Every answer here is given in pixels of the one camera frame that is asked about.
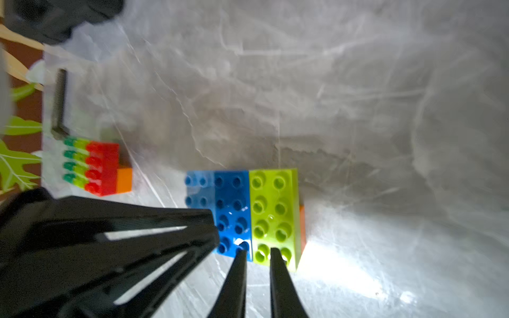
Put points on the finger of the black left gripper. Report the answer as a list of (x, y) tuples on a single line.
[(125, 278), (34, 220)]

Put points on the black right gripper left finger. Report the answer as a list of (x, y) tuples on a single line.
[(232, 298)]

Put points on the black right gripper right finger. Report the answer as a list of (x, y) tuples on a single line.
[(284, 300)]

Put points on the dark green lego brick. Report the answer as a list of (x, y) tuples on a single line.
[(69, 163)]

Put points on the orange upturned lego brick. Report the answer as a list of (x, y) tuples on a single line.
[(303, 239)]

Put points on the lime green long lego brick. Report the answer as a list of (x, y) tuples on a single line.
[(80, 157)]

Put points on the red lego brick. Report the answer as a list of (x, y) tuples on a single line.
[(102, 162)]

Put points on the dark blue upturned lego brick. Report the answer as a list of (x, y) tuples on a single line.
[(233, 213)]

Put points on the light blue lego brick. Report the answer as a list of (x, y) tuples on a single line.
[(200, 190)]

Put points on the grey allen key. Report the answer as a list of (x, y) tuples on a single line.
[(59, 130)]

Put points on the black plastic tool case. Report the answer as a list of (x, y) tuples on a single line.
[(52, 22)]

